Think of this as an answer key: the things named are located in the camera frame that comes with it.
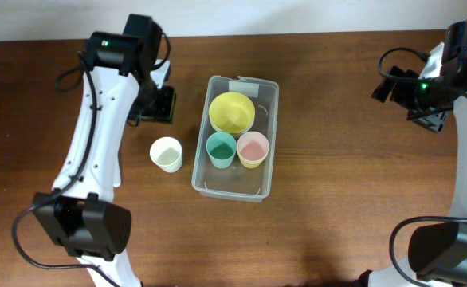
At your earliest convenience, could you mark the yellow plastic bowl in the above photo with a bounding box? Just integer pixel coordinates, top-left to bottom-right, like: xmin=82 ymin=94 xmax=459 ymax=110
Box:
xmin=208 ymin=92 xmax=256 ymax=132

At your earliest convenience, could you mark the white plastic bowl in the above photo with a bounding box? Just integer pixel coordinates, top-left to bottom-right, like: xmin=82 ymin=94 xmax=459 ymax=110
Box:
xmin=212 ymin=124 xmax=251 ymax=139

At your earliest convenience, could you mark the white label on bin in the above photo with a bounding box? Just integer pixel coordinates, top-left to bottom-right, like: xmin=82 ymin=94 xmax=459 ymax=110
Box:
xmin=229 ymin=81 xmax=259 ymax=98

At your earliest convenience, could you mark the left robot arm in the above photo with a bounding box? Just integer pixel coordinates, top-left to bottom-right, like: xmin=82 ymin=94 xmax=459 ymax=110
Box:
xmin=29 ymin=14 xmax=176 ymax=286

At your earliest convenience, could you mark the clear plastic storage bin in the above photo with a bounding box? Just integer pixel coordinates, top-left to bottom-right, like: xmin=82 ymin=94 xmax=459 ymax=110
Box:
xmin=191 ymin=76 xmax=279 ymax=202

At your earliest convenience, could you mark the pink plastic cup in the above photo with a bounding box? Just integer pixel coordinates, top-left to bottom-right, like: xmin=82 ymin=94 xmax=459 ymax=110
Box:
xmin=237 ymin=132 xmax=270 ymax=163

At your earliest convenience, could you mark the white plastic cup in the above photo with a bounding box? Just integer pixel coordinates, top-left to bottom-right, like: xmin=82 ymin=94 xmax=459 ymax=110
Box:
xmin=149 ymin=136 xmax=182 ymax=173

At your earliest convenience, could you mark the yellow plastic cup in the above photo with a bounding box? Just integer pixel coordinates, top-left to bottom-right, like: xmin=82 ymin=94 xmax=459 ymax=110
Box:
xmin=237 ymin=153 xmax=267 ymax=169

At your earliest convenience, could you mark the green plastic cup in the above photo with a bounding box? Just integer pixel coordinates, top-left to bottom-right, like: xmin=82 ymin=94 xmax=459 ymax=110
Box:
xmin=206 ymin=132 xmax=237 ymax=169

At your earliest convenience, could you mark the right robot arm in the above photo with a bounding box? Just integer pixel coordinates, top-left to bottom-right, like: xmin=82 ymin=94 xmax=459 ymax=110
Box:
xmin=355 ymin=20 xmax=467 ymax=286

